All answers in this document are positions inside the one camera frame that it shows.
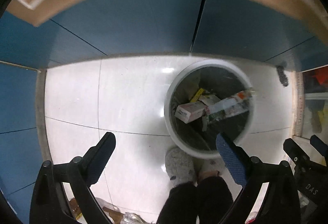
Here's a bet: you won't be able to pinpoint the clear plastic trash bag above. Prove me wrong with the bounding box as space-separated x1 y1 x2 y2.
96 198 152 224

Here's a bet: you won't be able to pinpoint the white round trash bin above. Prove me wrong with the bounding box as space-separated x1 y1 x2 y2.
164 59 255 159

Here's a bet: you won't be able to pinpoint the blue kitchen cabinet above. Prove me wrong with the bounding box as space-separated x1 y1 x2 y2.
1 0 327 222

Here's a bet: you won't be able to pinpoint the glass sliding door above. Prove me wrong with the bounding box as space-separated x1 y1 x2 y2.
303 66 327 135

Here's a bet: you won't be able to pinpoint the black trouser legs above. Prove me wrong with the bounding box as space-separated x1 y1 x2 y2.
157 176 233 224

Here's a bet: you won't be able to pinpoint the dark object on floor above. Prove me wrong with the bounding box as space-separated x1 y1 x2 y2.
276 66 288 87

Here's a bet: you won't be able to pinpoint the right grey slipper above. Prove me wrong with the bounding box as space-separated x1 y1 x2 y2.
199 157 226 176

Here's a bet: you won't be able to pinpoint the grey slipper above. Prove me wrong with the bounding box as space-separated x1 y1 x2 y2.
199 157 226 176
165 147 197 187

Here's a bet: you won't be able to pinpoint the long printed wrapper box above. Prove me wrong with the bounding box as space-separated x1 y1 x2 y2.
202 88 254 132

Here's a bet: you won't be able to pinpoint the left grey slipper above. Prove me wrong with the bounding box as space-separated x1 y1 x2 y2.
165 147 197 187

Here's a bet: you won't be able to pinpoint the white cardboard box in bin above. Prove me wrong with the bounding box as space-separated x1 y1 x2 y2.
175 101 206 124

